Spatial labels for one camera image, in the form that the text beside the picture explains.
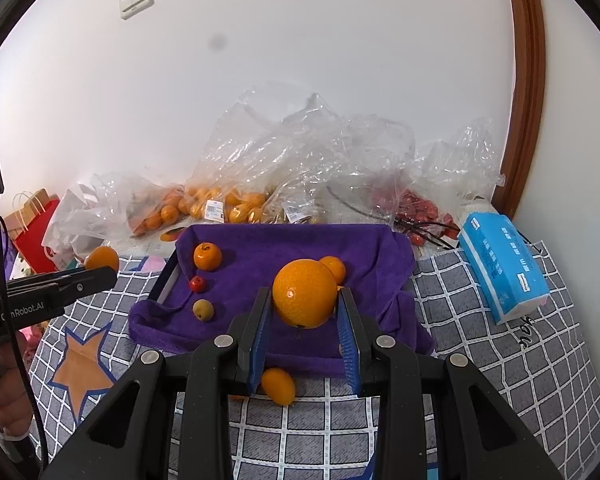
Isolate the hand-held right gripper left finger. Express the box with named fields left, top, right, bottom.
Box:
left=40, top=286, right=276, bottom=480

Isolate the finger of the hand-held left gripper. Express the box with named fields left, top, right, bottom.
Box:
left=54, top=265, right=119, bottom=309
left=6, top=268, right=94, bottom=293

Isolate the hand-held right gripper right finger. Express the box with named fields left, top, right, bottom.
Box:
left=336, top=286, right=563, bottom=480

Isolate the black tray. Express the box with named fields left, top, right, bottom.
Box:
left=150, top=255, right=186, bottom=306

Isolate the person's left hand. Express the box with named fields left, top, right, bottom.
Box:
left=0, top=345, right=34, bottom=437

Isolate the pink bag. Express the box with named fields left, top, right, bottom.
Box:
left=17, top=322, right=48, bottom=366

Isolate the red paper bag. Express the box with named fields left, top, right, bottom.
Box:
left=12, top=199, right=63, bottom=276

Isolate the oblong orange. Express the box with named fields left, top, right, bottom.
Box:
left=261, top=367, right=297, bottom=407

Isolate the white plastic bag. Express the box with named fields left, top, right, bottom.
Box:
left=42, top=186, right=106, bottom=263

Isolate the brown paper bag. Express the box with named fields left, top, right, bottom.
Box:
left=2, top=189, right=51, bottom=233

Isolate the small round orange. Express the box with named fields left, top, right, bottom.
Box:
left=319, top=255, right=347, bottom=285

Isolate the plastic bag of tangerines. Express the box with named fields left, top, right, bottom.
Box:
left=87, top=172, right=193, bottom=238

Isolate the orange with green stem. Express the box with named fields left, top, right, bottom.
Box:
left=193, top=242, right=223, bottom=272

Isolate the purple towel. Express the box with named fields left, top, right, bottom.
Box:
left=128, top=222, right=436, bottom=378

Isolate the grey checked blanket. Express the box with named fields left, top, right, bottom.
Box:
left=30, top=240, right=600, bottom=480

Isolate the clear bag of yellow fruit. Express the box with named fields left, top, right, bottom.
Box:
left=265, top=180, right=331, bottom=226

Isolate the clear bag of labelled oranges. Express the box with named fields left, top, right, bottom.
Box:
left=185, top=87, right=416, bottom=226

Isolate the clear bag of red fruit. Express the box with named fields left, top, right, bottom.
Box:
left=370, top=117, right=506, bottom=248

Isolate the blue tissue pack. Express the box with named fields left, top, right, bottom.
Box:
left=457, top=211, right=551, bottom=325

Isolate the brown wooden door frame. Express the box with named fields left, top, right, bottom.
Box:
left=502, top=0, right=547, bottom=218

